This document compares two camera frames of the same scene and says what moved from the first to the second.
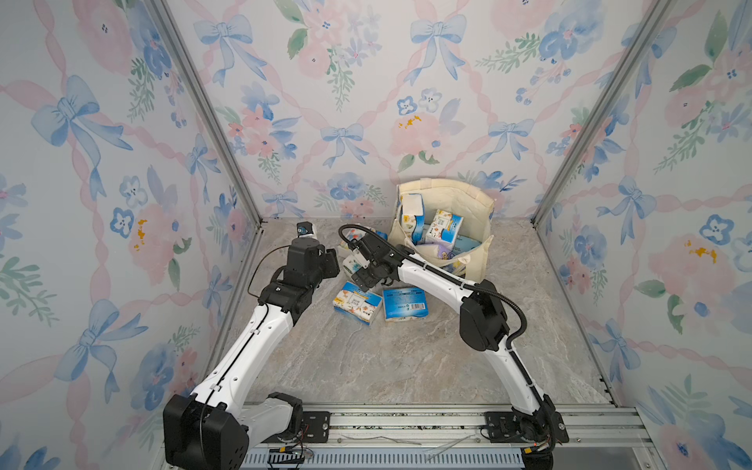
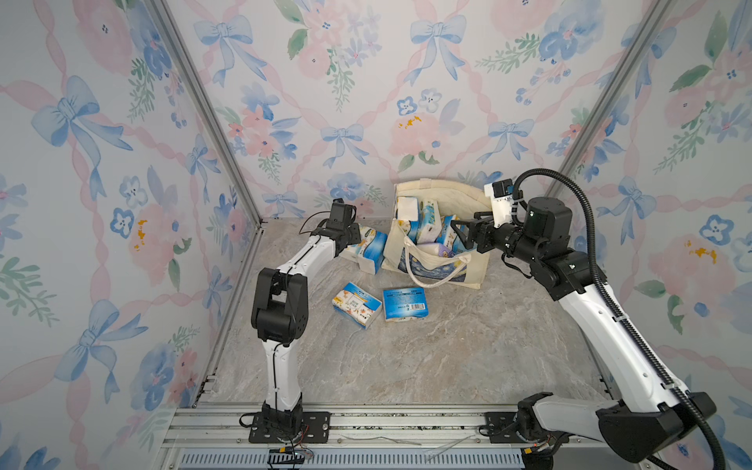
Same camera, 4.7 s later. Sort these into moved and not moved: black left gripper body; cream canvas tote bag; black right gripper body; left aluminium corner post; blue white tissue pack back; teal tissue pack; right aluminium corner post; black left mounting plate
Moved: black left gripper body; black right gripper body; teal tissue pack
Not moved: left aluminium corner post; right aluminium corner post; cream canvas tote bag; blue white tissue pack back; black left mounting plate
